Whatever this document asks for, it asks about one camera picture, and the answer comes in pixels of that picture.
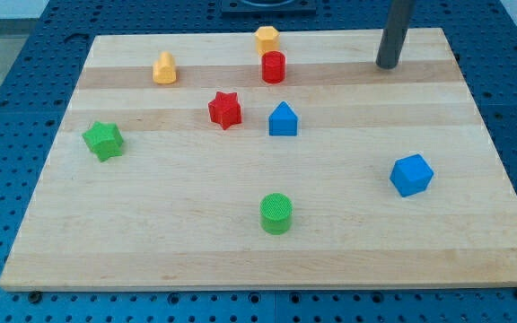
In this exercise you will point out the green star block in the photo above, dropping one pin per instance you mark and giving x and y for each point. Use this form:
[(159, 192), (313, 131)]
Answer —
[(104, 140)]

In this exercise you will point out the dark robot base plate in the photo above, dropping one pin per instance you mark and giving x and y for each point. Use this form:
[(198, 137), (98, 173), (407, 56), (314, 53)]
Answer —
[(239, 7)]

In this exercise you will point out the green cylinder block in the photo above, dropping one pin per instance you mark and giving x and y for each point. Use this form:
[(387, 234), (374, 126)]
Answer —
[(276, 213)]

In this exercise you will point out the red star block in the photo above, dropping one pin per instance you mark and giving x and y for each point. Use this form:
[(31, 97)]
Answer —
[(225, 109)]

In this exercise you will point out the blue cube block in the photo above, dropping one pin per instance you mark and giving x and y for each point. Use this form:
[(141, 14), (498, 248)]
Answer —
[(411, 175)]

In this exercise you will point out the red cylinder block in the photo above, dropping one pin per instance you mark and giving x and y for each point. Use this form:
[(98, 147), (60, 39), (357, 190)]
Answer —
[(273, 65)]

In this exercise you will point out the yellow heart block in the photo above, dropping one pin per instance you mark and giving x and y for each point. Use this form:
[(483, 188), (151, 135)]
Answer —
[(164, 69)]

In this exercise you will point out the wooden board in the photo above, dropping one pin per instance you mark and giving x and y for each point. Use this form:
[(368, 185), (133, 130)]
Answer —
[(179, 209)]

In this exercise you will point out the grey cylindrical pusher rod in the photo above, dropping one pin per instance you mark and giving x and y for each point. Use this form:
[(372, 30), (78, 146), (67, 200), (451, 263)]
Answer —
[(394, 33)]

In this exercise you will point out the yellow hexagon block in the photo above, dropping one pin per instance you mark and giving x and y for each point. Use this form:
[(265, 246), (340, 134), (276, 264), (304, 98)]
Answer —
[(266, 39)]

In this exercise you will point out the blue triangle block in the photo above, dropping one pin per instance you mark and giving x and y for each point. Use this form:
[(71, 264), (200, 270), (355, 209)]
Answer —
[(283, 121)]

